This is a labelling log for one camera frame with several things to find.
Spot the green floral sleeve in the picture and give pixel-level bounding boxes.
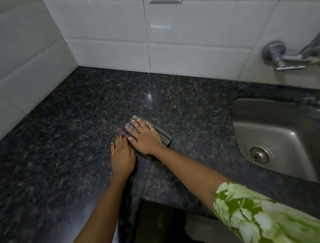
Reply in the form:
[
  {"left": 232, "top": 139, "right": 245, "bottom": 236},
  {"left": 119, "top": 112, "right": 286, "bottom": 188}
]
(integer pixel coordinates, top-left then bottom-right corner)
[{"left": 213, "top": 182, "right": 320, "bottom": 243}]

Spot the person's right hand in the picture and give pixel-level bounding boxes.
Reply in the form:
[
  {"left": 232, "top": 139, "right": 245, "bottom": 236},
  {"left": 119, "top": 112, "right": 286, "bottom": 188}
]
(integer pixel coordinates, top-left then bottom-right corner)
[{"left": 125, "top": 119, "right": 167, "bottom": 155}]

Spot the stainless steel sink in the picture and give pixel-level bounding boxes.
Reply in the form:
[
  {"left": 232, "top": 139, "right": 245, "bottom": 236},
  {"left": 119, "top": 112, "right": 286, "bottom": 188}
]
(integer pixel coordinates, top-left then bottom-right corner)
[{"left": 231, "top": 98, "right": 320, "bottom": 183}]

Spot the metal sink drain strainer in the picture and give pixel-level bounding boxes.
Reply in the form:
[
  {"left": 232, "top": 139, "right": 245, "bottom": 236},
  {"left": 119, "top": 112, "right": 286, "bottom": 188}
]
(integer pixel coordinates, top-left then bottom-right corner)
[{"left": 249, "top": 146, "right": 272, "bottom": 165}]

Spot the person's left forearm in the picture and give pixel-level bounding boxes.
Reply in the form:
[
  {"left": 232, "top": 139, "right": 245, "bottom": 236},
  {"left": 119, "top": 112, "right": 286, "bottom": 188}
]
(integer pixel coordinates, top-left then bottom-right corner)
[{"left": 74, "top": 173, "right": 133, "bottom": 243}]

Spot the person's left hand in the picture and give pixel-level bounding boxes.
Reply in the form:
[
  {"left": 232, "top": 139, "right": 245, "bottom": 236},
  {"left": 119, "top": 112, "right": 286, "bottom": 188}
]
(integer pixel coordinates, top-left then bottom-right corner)
[{"left": 110, "top": 134, "right": 136, "bottom": 177}]

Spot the chrome wall faucet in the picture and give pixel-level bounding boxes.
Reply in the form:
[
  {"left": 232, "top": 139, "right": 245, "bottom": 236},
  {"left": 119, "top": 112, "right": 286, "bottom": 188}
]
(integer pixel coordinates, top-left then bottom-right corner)
[{"left": 261, "top": 32, "right": 320, "bottom": 71}]

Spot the dark checkered cleaning cloth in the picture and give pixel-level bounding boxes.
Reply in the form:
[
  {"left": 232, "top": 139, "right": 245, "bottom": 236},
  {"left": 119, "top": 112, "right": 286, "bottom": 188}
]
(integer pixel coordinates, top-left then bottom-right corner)
[{"left": 117, "top": 115, "right": 173, "bottom": 160}]

